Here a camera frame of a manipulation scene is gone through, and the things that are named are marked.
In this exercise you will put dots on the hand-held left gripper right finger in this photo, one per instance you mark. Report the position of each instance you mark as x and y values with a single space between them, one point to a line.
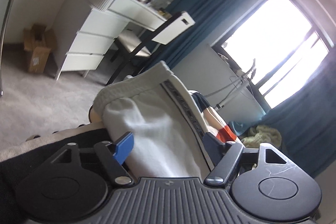
214 150

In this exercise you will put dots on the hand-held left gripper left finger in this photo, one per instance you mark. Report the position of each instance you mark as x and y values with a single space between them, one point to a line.
123 148

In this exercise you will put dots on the cream white sweatpants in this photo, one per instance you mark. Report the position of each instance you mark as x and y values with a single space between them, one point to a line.
157 129

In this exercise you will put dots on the pile of clothes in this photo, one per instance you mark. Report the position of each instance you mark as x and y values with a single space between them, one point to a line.
302 121

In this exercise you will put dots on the standing garment steamer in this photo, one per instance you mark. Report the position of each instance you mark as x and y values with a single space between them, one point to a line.
252 73

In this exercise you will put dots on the striped fleece blanket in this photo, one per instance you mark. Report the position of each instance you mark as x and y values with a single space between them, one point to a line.
15 150

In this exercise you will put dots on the white vanity desk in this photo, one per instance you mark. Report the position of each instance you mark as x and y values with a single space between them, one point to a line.
92 37

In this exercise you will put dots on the cardboard box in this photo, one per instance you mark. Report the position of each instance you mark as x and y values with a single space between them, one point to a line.
39 56

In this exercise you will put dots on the white and black chair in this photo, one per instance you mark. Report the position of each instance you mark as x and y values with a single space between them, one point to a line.
173 29

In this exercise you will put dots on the dark framed window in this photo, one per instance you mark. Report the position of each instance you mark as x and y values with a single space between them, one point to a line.
275 37

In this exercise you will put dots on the metal rack pole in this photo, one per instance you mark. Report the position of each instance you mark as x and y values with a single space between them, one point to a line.
10 3

